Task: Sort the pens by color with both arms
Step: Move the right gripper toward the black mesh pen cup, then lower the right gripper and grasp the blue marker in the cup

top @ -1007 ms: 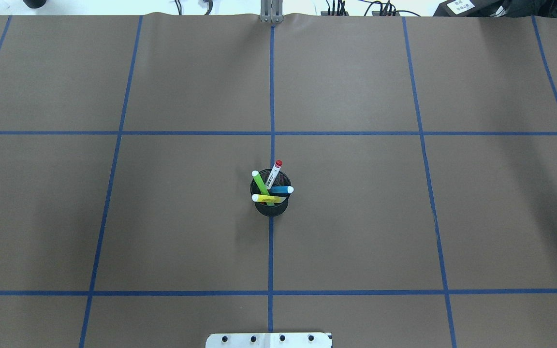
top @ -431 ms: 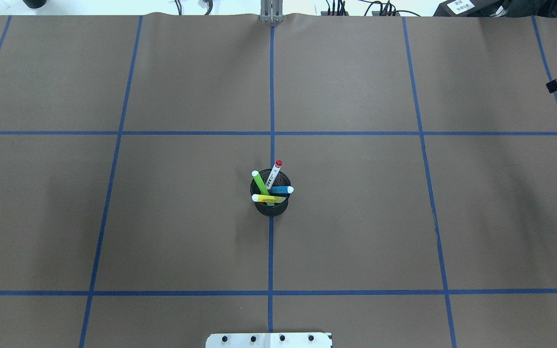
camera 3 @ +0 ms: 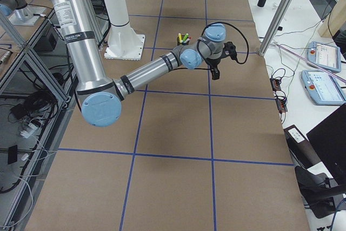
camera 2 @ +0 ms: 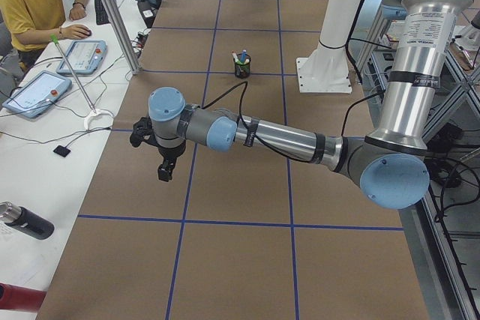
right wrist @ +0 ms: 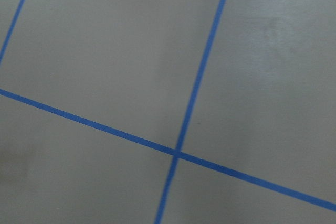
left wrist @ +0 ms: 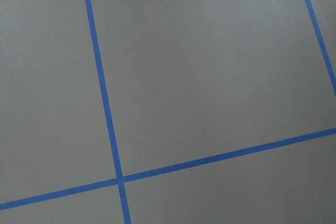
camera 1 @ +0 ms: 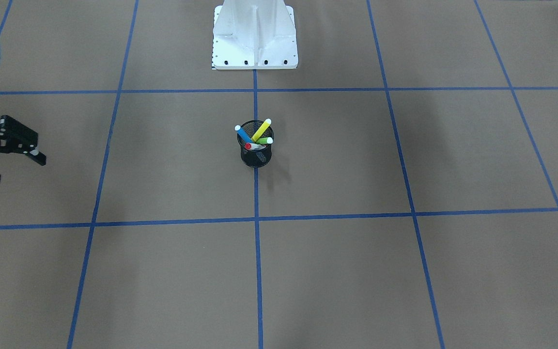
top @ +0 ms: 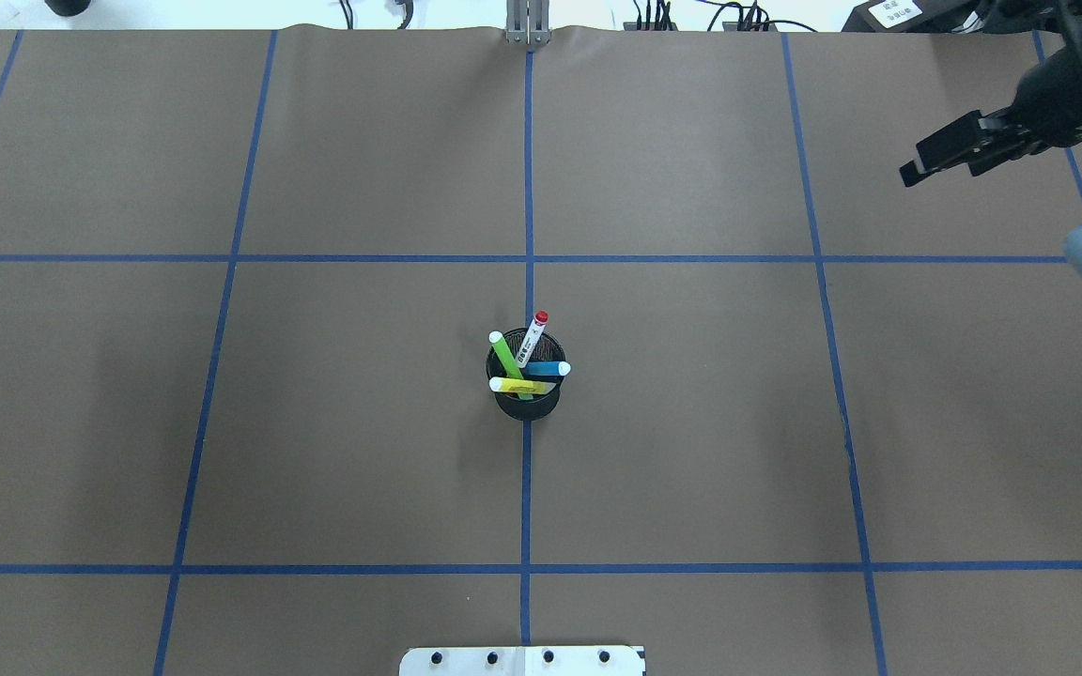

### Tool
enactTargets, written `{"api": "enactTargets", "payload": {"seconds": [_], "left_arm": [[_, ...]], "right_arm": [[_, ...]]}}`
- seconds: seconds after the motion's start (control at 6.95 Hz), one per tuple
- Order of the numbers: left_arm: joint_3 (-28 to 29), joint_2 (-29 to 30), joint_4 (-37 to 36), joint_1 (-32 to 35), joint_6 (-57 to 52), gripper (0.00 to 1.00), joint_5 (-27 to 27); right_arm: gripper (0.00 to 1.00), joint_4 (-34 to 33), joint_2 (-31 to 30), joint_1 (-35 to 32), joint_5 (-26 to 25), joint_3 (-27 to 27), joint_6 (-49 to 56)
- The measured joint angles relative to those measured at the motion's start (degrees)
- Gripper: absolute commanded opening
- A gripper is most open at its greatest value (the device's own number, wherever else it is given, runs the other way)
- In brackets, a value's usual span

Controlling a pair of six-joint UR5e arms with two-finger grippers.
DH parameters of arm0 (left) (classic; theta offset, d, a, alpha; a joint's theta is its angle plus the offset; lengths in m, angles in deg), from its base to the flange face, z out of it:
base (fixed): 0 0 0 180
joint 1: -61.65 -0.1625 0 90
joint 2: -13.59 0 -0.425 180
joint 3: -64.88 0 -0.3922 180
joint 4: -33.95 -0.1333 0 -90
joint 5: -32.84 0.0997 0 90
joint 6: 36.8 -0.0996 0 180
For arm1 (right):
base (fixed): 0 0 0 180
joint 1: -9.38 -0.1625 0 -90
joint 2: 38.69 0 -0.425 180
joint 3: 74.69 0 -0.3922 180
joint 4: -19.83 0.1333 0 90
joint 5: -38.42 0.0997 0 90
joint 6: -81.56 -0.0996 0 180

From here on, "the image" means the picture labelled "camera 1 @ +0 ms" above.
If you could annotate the blue pen white cap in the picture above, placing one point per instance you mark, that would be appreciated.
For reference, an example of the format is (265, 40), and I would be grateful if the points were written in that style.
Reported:
(243, 135)

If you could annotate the yellow pen white cap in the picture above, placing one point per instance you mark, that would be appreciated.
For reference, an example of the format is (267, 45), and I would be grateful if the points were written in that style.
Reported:
(265, 125)

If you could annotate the red pen white body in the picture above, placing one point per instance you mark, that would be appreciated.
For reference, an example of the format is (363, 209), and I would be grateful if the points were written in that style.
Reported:
(254, 146)

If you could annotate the black mesh pen holder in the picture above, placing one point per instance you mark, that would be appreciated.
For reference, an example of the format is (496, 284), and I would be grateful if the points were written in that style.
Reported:
(255, 159)

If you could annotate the green pen white cap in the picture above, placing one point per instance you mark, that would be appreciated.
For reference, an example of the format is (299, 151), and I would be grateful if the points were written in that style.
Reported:
(265, 141)

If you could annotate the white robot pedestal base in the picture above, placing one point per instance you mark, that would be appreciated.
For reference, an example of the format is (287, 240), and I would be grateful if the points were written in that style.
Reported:
(254, 34)

